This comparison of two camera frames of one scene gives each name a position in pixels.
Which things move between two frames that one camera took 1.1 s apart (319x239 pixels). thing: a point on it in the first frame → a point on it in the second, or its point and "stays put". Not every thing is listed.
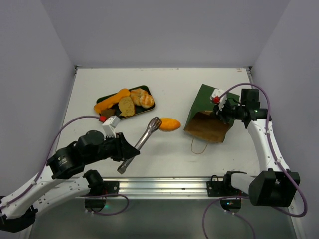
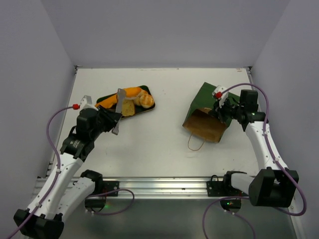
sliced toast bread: (126, 106) stays put
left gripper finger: (125, 145) → (105, 110)
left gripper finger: (130, 152) → (114, 118)
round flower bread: (136, 94) → (146, 100)
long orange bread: (109, 102) stays put
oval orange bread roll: (169, 124) → (132, 91)
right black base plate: (223, 188) stays put
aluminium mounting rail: (160, 187) stays put
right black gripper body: (225, 113) stays put
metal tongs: (153, 125) → (120, 96)
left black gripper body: (111, 148) → (103, 122)
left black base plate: (98, 187) stays put
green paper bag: (203, 123) stays put
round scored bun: (146, 100) stays put
